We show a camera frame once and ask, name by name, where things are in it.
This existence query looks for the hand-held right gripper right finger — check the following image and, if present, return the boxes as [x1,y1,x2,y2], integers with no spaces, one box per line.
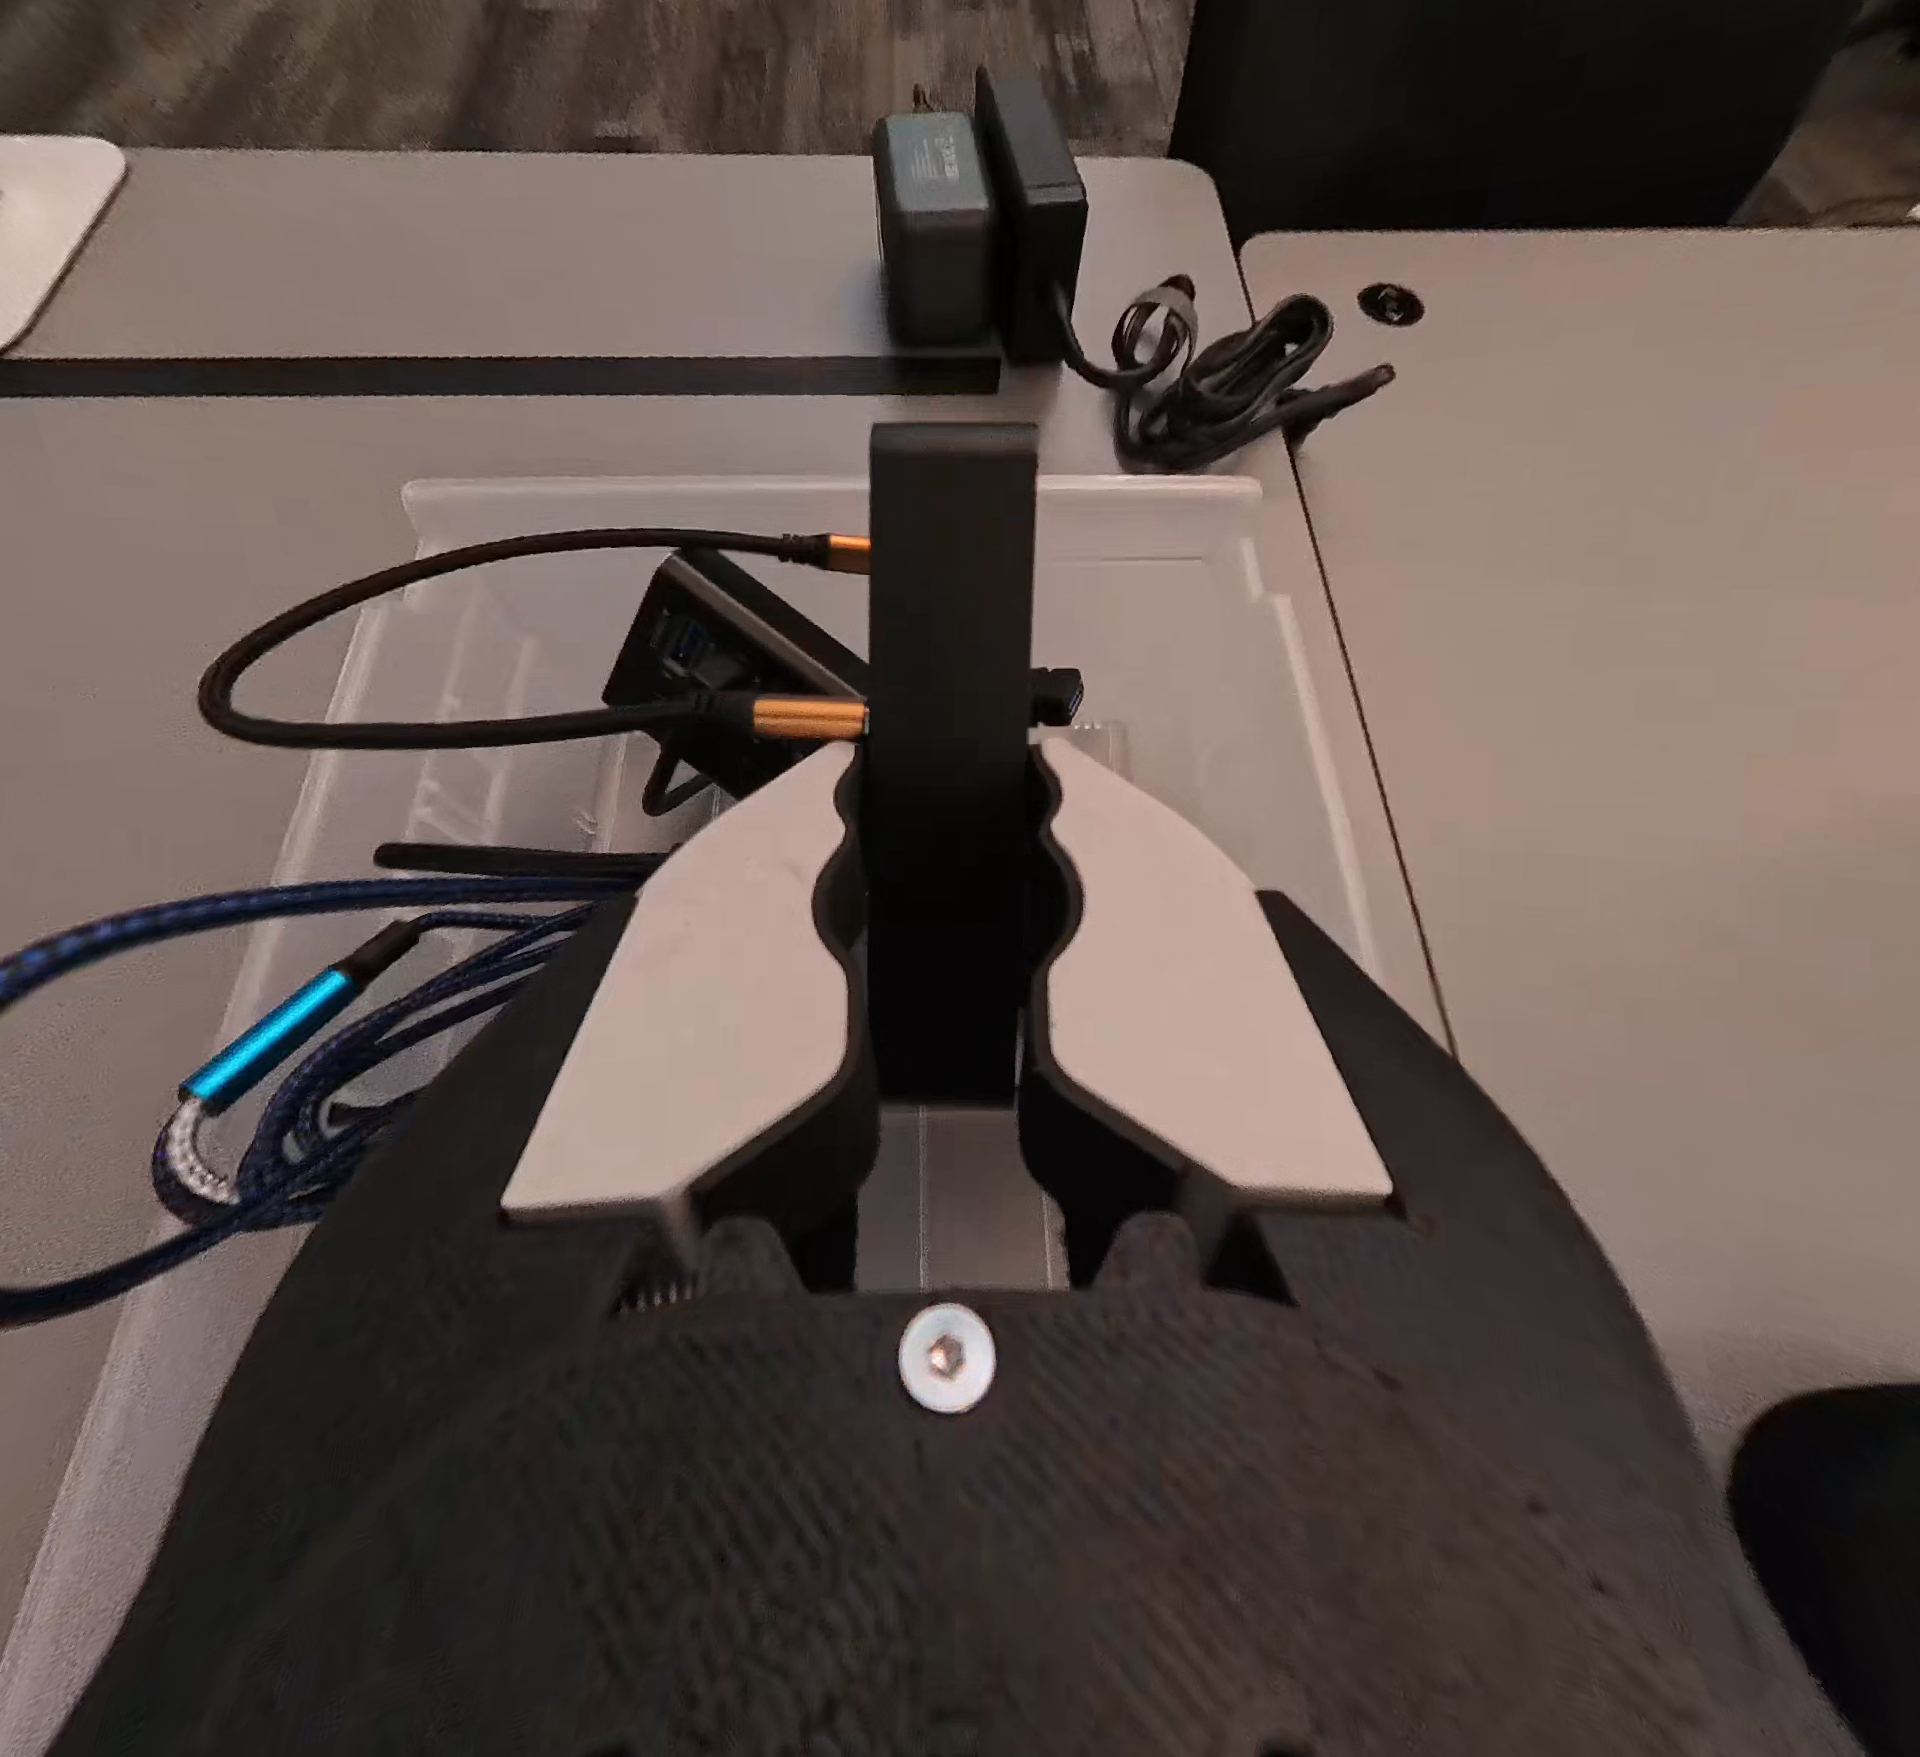
[1024,734,1397,1206]

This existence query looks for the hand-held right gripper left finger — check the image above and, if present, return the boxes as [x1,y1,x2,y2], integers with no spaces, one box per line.
[497,741,879,1227]

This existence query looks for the black usb cable orange plugs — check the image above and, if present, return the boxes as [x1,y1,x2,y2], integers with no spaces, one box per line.
[198,526,874,755]

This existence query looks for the black usb hub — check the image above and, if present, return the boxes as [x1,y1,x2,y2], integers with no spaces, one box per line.
[866,422,1089,1105]
[599,549,874,816]

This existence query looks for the clear plastic bin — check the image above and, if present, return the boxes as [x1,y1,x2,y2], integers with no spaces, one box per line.
[0,474,1463,1757]

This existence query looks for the black power adapter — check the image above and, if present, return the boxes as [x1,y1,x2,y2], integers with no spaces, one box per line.
[972,64,1089,364]

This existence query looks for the grey power adapter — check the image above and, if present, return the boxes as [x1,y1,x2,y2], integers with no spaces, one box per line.
[868,86,1004,350]

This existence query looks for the black rounded object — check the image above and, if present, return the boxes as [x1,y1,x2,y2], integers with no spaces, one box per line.
[1724,1382,1920,1757]

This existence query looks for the blue braided cable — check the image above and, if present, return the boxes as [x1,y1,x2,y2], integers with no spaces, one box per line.
[0,872,661,1332]

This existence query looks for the bundled black cable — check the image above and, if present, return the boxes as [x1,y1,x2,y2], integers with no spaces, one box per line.
[1050,273,1400,477]

